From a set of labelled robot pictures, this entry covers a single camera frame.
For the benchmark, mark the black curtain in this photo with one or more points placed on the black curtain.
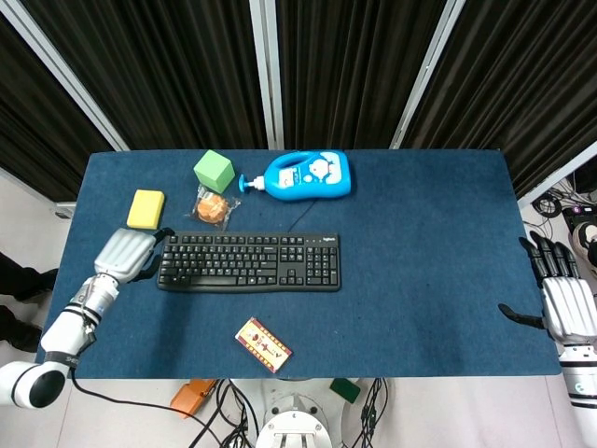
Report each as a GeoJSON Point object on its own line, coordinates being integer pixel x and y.
{"type": "Point", "coordinates": [149, 70]}

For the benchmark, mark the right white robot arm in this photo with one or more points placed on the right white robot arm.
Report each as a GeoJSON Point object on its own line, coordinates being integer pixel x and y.
{"type": "Point", "coordinates": [580, 378]}

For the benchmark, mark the yellow sponge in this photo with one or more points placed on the yellow sponge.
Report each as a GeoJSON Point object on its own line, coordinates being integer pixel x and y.
{"type": "Point", "coordinates": [146, 209]}

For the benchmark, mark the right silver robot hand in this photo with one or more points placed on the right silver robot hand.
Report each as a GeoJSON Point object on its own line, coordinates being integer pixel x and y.
{"type": "Point", "coordinates": [562, 298]}

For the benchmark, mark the green foam cube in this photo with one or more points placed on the green foam cube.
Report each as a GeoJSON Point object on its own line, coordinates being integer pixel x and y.
{"type": "Point", "coordinates": [214, 171]}

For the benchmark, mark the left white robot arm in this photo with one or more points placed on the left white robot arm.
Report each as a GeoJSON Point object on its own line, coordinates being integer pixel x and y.
{"type": "Point", "coordinates": [65, 333]}

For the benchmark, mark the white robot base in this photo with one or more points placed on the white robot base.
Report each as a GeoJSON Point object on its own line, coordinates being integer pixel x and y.
{"type": "Point", "coordinates": [294, 420]}

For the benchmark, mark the wrapped orange pastry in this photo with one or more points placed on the wrapped orange pastry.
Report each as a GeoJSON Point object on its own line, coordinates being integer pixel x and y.
{"type": "Point", "coordinates": [212, 207]}

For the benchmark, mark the orange box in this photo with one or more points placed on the orange box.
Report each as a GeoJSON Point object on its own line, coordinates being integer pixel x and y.
{"type": "Point", "coordinates": [191, 396]}

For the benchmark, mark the blue table cloth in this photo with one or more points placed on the blue table cloth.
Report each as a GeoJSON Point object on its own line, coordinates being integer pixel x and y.
{"type": "Point", "coordinates": [396, 261]}

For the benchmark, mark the blue pump lotion bottle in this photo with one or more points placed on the blue pump lotion bottle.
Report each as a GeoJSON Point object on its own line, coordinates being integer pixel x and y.
{"type": "Point", "coordinates": [305, 176]}

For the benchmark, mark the black Logitech keyboard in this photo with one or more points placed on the black Logitech keyboard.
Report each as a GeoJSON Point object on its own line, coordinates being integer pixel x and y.
{"type": "Point", "coordinates": [249, 262]}

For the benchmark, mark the green block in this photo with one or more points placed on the green block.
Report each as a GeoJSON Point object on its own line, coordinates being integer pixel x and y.
{"type": "Point", "coordinates": [345, 389]}

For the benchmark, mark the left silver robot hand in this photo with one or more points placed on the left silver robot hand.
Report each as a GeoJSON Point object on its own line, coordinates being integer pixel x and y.
{"type": "Point", "coordinates": [122, 254]}

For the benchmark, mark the red and cream snack packet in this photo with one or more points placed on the red and cream snack packet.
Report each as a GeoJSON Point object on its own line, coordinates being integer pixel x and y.
{"type": "Point", "coordinates": [263, 344]}

